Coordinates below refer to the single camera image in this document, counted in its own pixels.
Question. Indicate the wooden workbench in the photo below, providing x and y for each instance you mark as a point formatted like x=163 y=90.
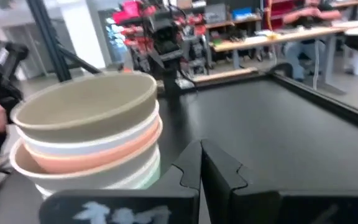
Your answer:
x=275 y=39

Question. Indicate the olive tan bowl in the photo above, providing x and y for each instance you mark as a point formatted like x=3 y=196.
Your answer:
x=82 y=99

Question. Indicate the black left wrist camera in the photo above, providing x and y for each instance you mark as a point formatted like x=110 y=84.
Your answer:
x=166 y=37

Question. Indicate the white plate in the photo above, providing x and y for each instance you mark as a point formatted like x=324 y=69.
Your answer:
x=104 y=142

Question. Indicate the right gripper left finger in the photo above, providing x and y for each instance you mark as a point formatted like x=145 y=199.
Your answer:
x=166 y=205

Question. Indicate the blue box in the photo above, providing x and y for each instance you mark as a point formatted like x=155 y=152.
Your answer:
x=242 y=14

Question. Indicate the black aluminium rig frame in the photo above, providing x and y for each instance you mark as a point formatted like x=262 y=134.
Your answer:
x=50 y=40

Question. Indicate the white ribbed bowl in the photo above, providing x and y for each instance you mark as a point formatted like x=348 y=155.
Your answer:
x=148 y=170

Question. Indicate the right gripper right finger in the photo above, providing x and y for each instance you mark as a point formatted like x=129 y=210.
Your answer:
x=259 y=205

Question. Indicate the mint green ribbed bowl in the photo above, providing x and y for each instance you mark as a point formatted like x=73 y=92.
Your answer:
x=153 y=182

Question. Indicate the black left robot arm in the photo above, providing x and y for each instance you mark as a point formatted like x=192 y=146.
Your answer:
x=170 y=73

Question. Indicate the black and red robot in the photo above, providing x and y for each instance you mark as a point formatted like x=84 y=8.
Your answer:
x=129 y=18

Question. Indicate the wooden table side board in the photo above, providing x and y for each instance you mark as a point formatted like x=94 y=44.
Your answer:
x=225 y=74

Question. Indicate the light beige bowl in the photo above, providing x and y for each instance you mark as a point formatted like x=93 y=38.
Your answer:
x=73 y=182

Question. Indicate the pink bowl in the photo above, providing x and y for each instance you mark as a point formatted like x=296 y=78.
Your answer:
x=89 y=162

